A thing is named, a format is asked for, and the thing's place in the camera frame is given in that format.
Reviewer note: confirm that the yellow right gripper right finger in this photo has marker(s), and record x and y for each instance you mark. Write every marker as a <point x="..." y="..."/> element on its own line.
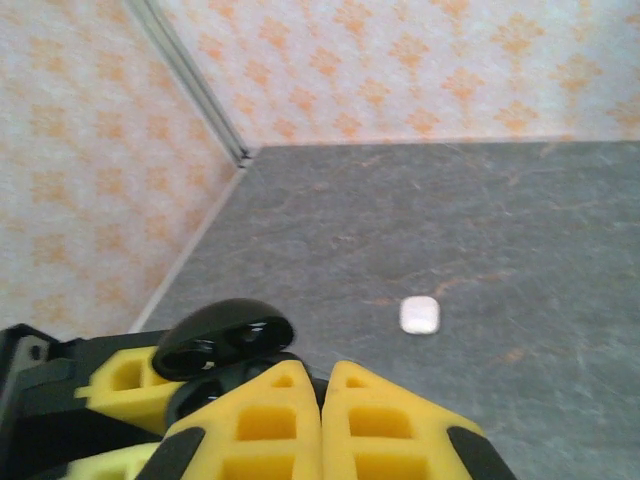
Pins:
<point x="380" y="440"/>

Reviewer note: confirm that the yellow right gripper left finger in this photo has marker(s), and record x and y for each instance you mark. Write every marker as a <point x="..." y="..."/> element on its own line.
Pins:
<point x="260" y="440"/>

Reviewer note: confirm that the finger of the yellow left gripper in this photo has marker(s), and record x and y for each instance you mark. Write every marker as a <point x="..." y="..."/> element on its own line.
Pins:
<point x="110" y="465"/>
<point x="125" y="390"/>

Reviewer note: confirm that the black earbud charging case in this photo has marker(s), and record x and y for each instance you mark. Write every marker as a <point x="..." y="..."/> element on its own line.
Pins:
<point x="215" y="325"/>

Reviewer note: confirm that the small white cap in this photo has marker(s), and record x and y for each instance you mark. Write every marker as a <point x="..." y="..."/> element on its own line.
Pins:
<point x="419" y="315"/>

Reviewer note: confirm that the aluminium corner post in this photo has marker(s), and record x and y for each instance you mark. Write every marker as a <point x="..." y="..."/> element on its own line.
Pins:
<point x="197" y="87"/>

